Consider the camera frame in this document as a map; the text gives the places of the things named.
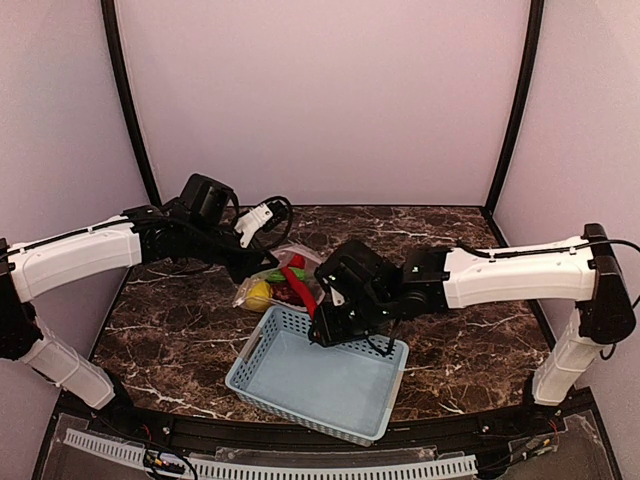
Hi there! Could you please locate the green toy bitter gourd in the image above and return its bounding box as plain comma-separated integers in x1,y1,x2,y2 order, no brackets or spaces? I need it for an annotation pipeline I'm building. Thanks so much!
266,267,307,283

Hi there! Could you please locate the red toy chili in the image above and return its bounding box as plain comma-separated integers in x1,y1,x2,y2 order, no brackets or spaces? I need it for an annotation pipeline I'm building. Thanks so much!
281,254,317,319

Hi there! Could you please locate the dark red toy pepper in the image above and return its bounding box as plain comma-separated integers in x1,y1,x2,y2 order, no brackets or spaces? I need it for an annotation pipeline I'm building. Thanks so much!
271,282,305,307

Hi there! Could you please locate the yellow toy pepper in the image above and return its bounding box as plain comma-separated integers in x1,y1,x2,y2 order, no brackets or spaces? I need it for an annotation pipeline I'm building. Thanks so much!
246,280,272,312

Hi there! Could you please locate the clear zip top bag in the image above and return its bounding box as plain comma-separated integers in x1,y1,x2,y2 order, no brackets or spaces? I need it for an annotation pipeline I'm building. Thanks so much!
232,243,325,313

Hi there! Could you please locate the light blue plastic basket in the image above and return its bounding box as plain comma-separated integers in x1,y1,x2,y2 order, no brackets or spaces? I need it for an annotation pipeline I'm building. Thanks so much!
225,306,409,447

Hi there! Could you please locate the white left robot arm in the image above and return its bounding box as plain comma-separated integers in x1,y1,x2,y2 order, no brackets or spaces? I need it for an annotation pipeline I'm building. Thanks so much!
1,174,292,411

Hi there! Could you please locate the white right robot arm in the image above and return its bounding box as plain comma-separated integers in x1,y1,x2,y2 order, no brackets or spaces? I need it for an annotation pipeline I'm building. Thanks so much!
308,223,638,407

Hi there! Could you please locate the black front frame rail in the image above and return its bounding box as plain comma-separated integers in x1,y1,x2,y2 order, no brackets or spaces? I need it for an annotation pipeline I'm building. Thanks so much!
134,406,522,452

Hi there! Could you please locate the white slotted cable duct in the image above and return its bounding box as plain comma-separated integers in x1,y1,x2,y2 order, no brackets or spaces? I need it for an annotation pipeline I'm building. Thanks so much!
63,428,478,479

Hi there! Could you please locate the black right frame post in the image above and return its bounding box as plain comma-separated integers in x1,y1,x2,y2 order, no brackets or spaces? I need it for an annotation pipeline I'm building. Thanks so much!
483,0,545,218

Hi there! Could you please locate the black enclosure frame post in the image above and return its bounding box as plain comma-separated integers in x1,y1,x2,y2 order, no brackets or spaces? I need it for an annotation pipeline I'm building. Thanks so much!
100,0,161,206

